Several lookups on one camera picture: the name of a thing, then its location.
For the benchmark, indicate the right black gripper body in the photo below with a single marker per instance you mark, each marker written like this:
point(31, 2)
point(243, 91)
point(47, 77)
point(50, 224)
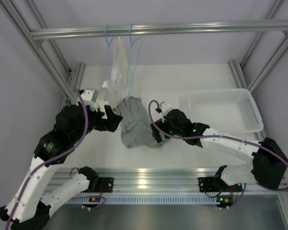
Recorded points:
point(168, 127)

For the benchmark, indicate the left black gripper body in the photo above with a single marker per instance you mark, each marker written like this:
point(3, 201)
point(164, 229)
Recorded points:
point(95, 122)

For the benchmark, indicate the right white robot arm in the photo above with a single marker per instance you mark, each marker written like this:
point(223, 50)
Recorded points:
point(264, 162)

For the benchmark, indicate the white tank top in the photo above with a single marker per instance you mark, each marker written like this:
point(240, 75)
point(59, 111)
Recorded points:
point(119, 69)

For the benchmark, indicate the grey tank top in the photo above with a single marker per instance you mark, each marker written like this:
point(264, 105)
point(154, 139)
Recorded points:
point(135, 126)

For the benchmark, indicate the aluminium hanging rail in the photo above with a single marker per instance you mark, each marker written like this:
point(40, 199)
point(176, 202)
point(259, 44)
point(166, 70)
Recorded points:
point(162, 29)

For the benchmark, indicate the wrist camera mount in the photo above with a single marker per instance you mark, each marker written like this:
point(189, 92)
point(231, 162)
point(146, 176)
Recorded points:
point(92, 99)
point(164, 108)

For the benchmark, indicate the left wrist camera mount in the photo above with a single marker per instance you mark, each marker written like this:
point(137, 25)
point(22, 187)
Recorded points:
point(92, 99)

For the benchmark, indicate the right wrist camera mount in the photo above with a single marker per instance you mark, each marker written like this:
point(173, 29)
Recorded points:
point(164, 108)

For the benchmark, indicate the grey slotted cable duct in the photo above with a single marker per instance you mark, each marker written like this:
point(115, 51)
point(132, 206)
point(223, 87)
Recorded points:
point(145, 200)

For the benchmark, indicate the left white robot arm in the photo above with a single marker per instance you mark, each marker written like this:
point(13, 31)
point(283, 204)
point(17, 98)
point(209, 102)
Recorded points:
point(30, 208)

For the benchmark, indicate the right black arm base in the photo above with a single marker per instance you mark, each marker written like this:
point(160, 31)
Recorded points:
point(211, 184)

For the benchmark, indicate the light blue wire hanger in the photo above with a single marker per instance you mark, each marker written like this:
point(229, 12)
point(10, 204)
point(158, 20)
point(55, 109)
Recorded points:
point(130, 71)
point(107, 73)

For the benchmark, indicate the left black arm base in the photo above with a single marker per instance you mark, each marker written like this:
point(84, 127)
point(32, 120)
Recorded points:
point(103, 185)

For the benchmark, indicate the white plastic basket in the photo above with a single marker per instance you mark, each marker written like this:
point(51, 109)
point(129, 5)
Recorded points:
point(231, 111)

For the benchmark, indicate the aluminium frame post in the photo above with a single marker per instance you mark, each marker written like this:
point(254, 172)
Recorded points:
point(269, 54)

